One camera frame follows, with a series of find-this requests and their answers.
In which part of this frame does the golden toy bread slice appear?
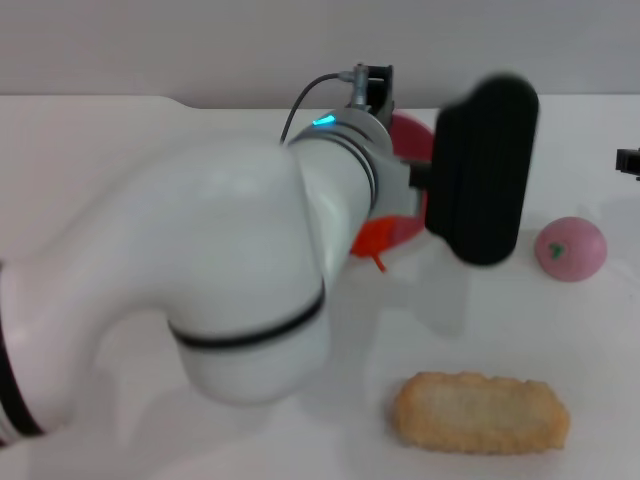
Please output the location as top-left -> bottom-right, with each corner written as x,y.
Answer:
392,369 -> 572,456

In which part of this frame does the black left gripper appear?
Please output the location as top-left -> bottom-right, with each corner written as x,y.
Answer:
366,63 -> 397,129

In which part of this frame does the pink plastic bowl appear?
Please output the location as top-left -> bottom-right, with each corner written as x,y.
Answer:
367,112 -> 437,249

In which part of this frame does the grey cable with metal plug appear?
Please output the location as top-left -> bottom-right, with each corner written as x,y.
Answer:
278,63 -> 374,148

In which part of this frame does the orange toy fruit with stem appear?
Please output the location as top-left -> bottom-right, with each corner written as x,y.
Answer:
348,215 -> 397,274

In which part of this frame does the pink toy peach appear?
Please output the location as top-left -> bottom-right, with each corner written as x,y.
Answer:
533,215 -> 609,284

